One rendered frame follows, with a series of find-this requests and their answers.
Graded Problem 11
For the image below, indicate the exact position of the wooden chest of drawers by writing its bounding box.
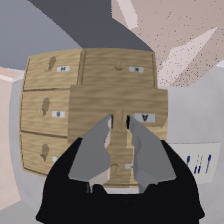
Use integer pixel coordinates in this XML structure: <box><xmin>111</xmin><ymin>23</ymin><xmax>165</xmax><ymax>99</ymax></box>
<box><xmin>19</xmin><ymin>48</ymin><xmax>158</xmax><ymax>188</ymax></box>

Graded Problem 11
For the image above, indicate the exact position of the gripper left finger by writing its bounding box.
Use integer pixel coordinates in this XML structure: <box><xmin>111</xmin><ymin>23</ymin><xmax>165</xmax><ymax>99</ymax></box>
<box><xmin>36</xmin><ymin>114</ymin><xmax>113</xmax><ymax>224</ymax></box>

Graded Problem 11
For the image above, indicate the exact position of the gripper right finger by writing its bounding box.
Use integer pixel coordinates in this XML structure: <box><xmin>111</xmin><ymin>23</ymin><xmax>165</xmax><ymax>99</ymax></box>
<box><xmin>126</xmin><ymin>115</ymin><xmax>205</xmax><ymax>219</ymax></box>

